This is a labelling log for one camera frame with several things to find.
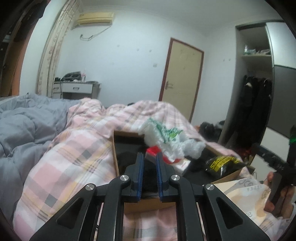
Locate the black cloth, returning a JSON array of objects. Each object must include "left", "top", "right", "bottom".
[{"left": 113, "top": 133, "right": 158, "bottom": 199}]

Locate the white green plastic bag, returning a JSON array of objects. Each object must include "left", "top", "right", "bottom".
[{"left": 138, "top": 118, "right": 206, "bottom": 164}]

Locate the pink plaid quilt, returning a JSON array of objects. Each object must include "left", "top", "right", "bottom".
[{"left": 13, "top": 98, "right": 234, "bottom": 240}]

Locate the beige door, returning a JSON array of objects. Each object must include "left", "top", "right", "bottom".
[{"left": 159, "top": 38, "right": 204, "bottom": 121}]

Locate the black bag on floor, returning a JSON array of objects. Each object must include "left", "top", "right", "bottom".
[{"left": 199, "top": 121, "right": 224, "bottom": 143}]

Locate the black yellow shoe wipes pack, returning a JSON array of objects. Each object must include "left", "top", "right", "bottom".
[{"left": 205, "top": 156, "right": 245, "bottom": 179}]

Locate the brown cardboard box tray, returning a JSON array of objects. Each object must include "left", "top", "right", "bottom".
[{"left": 112, "top": 131, "right": 242, "bottom": 214}]

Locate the wardrobe with hanging clothes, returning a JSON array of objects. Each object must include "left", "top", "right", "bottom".
[{"left": 219, "top": 20, "right": 295, "bottom": 158}]

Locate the beige air conditioner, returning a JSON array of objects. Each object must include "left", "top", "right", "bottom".
[{"left": 77, "top": 12, "right": 114, "bottom": 25}]

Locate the white printed plastic bag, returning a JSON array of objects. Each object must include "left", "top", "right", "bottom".
[{"left": 215, "top": 177, "right": 284, "bottom": 240}]

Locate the floral curtain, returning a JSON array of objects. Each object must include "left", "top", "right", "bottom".
[{"left": 37, "top": 0, "right": 79, "bottom": 97}]

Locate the red white tissue pack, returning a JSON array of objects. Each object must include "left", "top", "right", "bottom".
[{"left": 145, "top": 146, "right": 192, "bottom": 174}]

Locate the right hand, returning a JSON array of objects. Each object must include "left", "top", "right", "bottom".
[{"left": 263, "top": 171, "right": 296, "bottom": 219}]

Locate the white grey desk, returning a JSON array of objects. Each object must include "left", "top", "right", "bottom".
[{"left": 52, "top": 81, "right": 101, "bottom": 100}]

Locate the grey duvet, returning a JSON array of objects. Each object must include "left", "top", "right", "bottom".
[{"left": 1, "top": 94, "right": 79, "bottom": 222}]

